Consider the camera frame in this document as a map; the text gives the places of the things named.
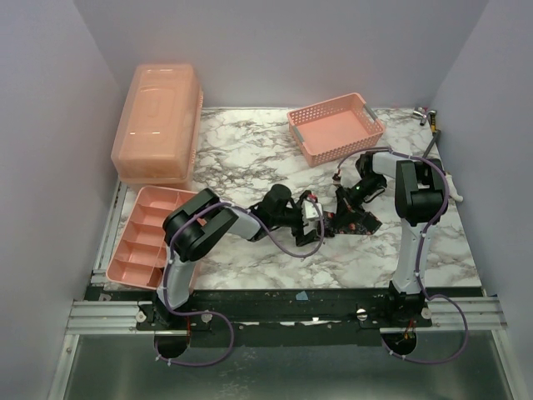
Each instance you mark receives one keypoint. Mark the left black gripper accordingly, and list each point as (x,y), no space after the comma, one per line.
(304,239)

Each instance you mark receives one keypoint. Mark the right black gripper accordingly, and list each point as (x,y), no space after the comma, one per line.
(344,204)

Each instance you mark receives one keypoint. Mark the dark floral necktie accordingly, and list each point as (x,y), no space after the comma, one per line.
(353,223)

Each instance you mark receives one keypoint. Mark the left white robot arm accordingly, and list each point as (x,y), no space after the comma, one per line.
(197,226)

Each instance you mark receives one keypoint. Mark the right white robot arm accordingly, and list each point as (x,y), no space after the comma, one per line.
(421,198)

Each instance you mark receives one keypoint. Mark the pink perforated basket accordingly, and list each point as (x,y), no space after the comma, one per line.
(330,130)

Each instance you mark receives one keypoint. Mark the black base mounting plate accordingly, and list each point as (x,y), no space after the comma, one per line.
(261,318)

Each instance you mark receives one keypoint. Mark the grey metal clamp tool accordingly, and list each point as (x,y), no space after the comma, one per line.
(421,114)

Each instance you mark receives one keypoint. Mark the pink divided organizer tray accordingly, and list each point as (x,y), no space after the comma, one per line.
(141,254)

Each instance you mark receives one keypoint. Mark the pink translucent storage box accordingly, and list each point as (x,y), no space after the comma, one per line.
(156,140)

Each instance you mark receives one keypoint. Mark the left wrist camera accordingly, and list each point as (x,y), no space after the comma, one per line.
(311,209)

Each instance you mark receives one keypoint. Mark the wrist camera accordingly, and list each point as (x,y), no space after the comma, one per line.
(336,179)
(311,209)

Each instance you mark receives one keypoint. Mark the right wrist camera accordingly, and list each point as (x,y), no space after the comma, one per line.
(336,179)

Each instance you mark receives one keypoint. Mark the aluminium rail frame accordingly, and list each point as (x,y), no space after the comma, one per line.
(464,312)

